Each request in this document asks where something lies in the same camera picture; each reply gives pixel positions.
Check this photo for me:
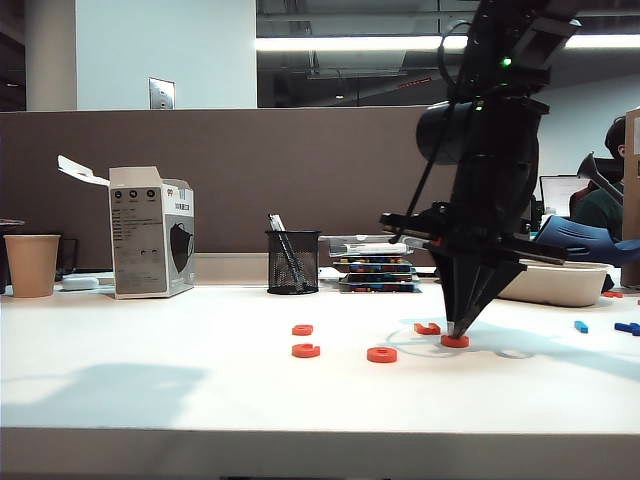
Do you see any grey face mask box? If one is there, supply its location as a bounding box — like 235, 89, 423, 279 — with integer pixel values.
56, 154, 197, 300

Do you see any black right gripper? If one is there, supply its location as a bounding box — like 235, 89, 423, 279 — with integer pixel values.
378, 198, 567, 336

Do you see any flat black cable loop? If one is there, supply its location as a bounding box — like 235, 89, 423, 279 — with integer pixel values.
436, 18, 475, 102

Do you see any beige oval tray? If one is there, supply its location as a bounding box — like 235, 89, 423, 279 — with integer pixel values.
494, 263, 615, 308

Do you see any clear plastic case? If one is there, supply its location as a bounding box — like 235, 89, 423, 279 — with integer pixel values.
318, 233, 426, 260

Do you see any beige desk rail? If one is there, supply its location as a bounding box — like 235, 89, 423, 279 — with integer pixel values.
192, 252, 273, 287

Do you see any black and white pen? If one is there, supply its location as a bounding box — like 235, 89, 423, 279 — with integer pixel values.
268, 213, 306, 291

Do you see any thin black cable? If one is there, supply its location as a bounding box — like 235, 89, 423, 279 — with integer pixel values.
393, 98, 455, 247

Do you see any small white case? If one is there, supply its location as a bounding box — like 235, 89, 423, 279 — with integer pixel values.
61, 272, 103, 292

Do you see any white computer monitor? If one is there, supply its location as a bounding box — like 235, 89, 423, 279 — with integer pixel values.
538, 174, 592, 222

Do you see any silver wall plate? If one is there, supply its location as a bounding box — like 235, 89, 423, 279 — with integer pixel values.
147, 77, 177, 111

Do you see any person in green shirt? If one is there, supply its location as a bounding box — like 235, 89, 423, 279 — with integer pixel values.
568, 118, 630, 237

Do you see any brown cardboard box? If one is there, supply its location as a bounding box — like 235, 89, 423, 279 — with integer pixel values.
622, 105, 640, 291

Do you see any blue letter magnet box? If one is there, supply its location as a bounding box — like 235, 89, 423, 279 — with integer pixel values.
332, 255, 414, 267
338, 281, 424, 295
339, 264, 417, 276
343, 272, 419, 285

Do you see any black mesh pen holder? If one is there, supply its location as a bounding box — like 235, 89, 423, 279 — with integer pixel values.
264, 229, 322, 296

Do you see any brown desk partition panel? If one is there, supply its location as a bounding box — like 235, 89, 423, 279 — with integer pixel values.
0, 106, 541, 295

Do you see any brown paper cup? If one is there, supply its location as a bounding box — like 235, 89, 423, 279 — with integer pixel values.
3, 234, 62, 299

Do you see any black chair headrest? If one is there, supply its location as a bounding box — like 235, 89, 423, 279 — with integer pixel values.
577, 151, 627, 207

